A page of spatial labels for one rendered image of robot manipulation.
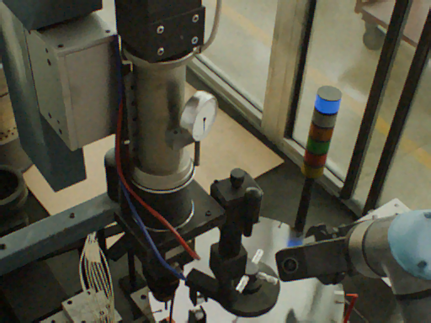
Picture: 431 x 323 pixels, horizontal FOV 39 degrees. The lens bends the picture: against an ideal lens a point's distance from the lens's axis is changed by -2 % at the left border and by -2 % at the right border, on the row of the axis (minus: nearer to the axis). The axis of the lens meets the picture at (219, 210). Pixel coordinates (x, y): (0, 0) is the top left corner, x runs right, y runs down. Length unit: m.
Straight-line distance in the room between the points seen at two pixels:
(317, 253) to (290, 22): 0.71
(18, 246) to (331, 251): 0.48
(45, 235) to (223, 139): 0.73
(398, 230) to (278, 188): 0.83
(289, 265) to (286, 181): 0.70
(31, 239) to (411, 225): 0.59
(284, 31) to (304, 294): 0.64
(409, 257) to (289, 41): 0.86
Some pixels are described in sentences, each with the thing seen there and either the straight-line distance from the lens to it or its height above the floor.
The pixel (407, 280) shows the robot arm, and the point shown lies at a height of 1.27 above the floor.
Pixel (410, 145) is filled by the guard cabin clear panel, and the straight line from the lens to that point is 1.29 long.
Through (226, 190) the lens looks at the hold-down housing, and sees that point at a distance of 0.76.
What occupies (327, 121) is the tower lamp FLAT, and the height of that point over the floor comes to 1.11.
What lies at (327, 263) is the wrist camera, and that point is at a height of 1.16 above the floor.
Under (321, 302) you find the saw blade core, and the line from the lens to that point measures 1.05.
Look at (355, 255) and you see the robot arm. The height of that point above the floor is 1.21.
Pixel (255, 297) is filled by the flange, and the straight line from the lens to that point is 1.02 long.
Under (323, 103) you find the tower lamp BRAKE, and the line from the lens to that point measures 1.10.
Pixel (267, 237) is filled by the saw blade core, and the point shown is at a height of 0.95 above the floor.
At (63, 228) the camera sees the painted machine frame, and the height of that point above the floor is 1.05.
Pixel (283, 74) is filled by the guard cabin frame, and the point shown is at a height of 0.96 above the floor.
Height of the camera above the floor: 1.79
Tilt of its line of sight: 47 degrees down
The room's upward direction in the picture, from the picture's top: 5 degrees clockwise
